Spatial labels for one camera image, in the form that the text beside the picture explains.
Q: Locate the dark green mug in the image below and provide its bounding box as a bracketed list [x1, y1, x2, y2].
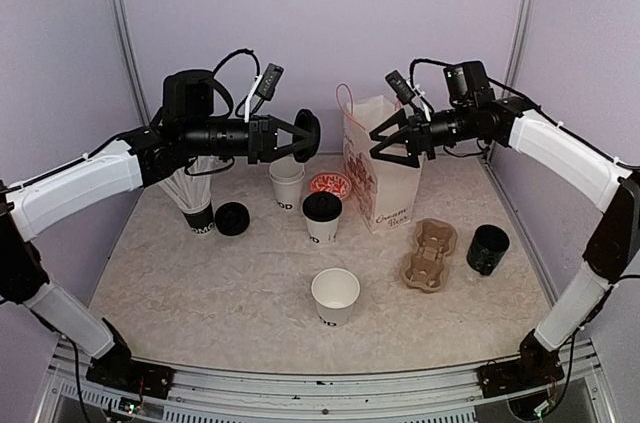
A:
[466, 224, 510, 276]

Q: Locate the aluminium front rail frame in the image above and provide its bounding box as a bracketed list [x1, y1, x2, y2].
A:
[32, 340, 619, 422]

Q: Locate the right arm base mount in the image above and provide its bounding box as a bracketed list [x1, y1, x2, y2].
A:
[476, 342, 564, 398]

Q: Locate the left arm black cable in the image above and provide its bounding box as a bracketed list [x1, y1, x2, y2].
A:
[209, 48, 264, 94]

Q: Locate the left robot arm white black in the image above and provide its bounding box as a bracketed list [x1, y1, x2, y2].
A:
[1, 69, 321, 388]

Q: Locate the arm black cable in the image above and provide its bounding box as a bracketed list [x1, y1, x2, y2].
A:
[209, 48, 264, 94]
[408, 58, 471, 89]

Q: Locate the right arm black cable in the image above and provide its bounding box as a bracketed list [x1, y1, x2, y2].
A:
[408, 58, 471, 89]

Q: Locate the brown pulp cup carrier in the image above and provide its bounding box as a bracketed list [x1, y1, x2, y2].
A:
[400, 218, 458, 294]

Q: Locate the white paper takeout bag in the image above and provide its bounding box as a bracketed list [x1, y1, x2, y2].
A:
[336, 83, 421, 234]

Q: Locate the red white patterned bowl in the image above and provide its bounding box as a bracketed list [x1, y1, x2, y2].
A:
[310, 172, 352, 200]

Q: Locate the aluminium corner post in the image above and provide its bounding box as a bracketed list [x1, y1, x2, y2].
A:
[109, 0, 151, 124]
[505, 0, 535, 87]

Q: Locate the stack of white paper cups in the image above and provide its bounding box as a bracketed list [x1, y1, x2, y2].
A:
[269, 157, 305, 211]

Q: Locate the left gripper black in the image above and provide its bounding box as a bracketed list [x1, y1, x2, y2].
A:
[181, 113, 315, 162]

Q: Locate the right aluminium corner post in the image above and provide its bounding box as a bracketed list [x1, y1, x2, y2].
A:
[505, 0, 535, 87]

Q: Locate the cup holding white straws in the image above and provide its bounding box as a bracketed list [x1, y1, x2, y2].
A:
[159, 157, 215, 235]

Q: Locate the left aluminium corner post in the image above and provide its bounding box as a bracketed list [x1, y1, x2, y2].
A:
[109, 0, 151, 124]

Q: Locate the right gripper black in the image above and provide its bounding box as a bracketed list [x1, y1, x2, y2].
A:
[372, 103, 478, 165]

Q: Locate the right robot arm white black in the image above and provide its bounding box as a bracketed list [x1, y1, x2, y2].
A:
[369, 60, 639, 387]

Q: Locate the white paper cup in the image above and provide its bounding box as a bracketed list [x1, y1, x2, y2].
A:
[311, 268, 361, 328]
[305, 215, 340, 244]

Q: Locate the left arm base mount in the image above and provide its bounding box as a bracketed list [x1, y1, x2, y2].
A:
[86, 340, 175, 400]

